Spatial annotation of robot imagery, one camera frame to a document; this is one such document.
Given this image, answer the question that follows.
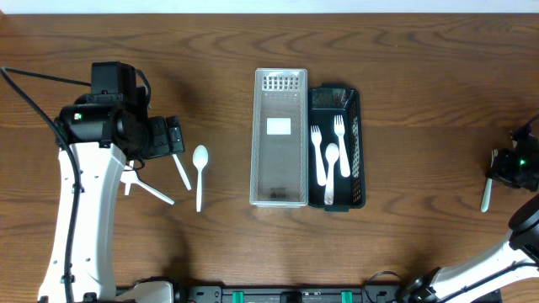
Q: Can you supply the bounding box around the white plastic fork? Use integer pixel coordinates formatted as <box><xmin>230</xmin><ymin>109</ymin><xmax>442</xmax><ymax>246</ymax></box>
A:
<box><xmin>334</xmin><ymin>114</ymin><xmax>350</xmax><ymax>178</ymax></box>
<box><xmin>480</xmin><ymin>149</ymin><xmax>498</xmax><ymax>213</ymax></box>
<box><xmin>310</xmin><ymin>125</ymin><xmax>327</xmax><ymax>186</ymax></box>

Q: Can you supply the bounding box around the white plastic spoon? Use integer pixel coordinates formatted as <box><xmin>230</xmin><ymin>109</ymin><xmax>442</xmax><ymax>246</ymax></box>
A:
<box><xmin>121</xmin><ymin>160</ymin><xmax>134</xmax><ymax>195</ymax></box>
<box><xmin>173</xmin><ymin>154</ymin><xmax>192</xmax><ymax>190</ymax></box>
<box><xmin>192</xmin><ymin>145</ymin><xmax>209</xmax><ymax>213</ymax></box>
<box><xmin>324</xmin><ymin>143</ymin><xmax>339</xmax><ymax>205</ymax></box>

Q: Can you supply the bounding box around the white plastic spoon crossing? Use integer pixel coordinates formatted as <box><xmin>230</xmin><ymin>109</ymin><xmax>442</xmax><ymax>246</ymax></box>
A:
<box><xmin>127</xmin><ymin>170</ymin><xmax>174</xmax><ymax>205</ymax></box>

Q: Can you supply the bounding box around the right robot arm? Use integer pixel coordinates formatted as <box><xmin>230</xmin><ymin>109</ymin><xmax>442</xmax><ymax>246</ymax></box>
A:
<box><xmin>397</xmin><ymin>117</ymin><xmax>538</xmax><ymax>302</ymax></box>

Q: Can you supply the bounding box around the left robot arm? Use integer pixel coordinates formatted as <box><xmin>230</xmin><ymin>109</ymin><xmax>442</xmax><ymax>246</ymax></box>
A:
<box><xmin>38</xmin><ymin>61</ymin><xmax>184</xmax><ymax>302</ymax></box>

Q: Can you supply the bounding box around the clear perforated plastic basket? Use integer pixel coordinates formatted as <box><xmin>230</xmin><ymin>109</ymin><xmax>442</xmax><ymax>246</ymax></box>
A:
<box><xmin>249</xmin><ymin>68</ymin><xmax>308</xmax><ymax>208</ymax></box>

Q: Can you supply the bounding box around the black perforated plastic basket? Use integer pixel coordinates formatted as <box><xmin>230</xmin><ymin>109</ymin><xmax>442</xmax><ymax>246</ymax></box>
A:
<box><xmin>308</xmin><ymin>83</ymin><xmax>366</xmax><ymax>212</ymax></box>

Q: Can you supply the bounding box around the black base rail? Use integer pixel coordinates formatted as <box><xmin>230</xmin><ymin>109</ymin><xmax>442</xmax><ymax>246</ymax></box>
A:
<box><xmin>115</xmin><ymin>281</ymin><xmax>502</xmax><ymax>303</ymax></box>

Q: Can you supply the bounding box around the left black cable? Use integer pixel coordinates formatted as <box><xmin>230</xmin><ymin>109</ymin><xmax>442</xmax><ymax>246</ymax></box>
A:
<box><xmin>0</xmin><ymin>66</ymin><xmax>93</xmax><ymax>303</ymax></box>

